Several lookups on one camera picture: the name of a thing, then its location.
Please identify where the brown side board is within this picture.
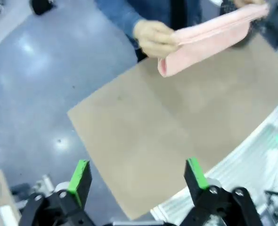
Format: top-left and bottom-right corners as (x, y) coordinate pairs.
(0, 169), (22, 226)

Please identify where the person's right hand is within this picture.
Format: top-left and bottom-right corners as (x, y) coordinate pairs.
(133, 19), (180, 58)

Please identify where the person's left hand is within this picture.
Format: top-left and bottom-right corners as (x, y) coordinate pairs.
(234, 0), (267, 8)

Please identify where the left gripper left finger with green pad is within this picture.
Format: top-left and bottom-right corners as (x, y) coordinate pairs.
(18, 159), (93, 226)

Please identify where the person's right forearm denim sleeve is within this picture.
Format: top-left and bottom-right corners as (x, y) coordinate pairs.
(95, 0), (145, 43)

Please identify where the black wheeled base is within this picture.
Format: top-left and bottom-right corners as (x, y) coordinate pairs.
(30, 0), (57, 15)

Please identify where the pink terry towel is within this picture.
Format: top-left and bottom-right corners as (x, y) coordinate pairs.
(157, 3), (270, 78)

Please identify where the person in denim jacket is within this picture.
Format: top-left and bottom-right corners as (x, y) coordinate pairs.
(127, 0), (203, 63)

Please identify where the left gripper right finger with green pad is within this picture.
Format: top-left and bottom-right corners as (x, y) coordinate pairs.
(179, 157), (263, 226)

